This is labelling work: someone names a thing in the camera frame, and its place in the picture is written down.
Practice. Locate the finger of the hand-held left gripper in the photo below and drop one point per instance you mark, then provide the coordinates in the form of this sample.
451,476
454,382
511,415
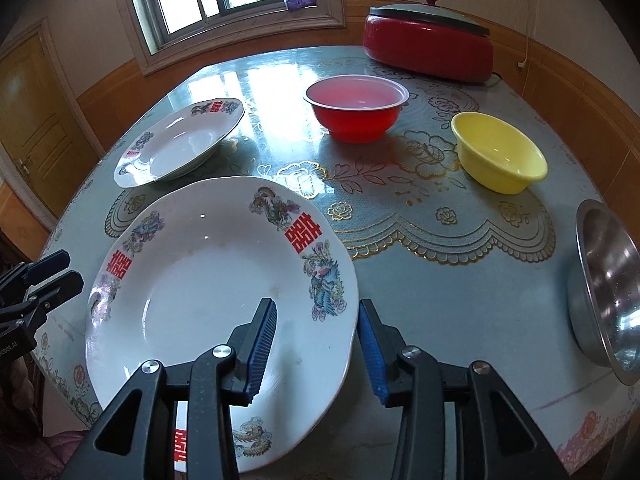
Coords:
65,284
52,262

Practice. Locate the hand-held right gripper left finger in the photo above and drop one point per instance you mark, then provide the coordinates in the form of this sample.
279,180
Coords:
262,345

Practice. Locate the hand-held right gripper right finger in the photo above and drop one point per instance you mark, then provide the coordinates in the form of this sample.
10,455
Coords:
371,350

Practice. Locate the large white printed plate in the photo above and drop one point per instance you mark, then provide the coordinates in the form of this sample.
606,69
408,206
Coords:
200,305

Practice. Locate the small white printed plate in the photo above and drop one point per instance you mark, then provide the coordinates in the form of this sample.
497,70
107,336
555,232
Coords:
180,142

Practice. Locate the yellow plastic bowl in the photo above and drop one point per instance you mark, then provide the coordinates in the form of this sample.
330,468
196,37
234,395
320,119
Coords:
500,155

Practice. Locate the red plastic bowl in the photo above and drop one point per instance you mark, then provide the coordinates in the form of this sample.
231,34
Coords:
357,110

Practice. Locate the stainless steel bowl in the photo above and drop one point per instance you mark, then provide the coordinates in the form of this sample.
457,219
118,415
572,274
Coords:
607,290

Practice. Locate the pink cushioned chair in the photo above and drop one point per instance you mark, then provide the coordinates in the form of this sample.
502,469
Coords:
55,440

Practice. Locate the wooden door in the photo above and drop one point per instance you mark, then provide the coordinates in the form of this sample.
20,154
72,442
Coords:
35,120

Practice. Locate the gold lace table mat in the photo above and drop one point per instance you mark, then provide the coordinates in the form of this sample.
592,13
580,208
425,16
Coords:
400,205

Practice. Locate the red electric pot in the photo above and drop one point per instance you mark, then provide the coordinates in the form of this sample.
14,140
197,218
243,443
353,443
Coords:
425,50

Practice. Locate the grey pot lid red knob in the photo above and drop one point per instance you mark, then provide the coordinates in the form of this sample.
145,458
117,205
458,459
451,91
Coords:
425,12

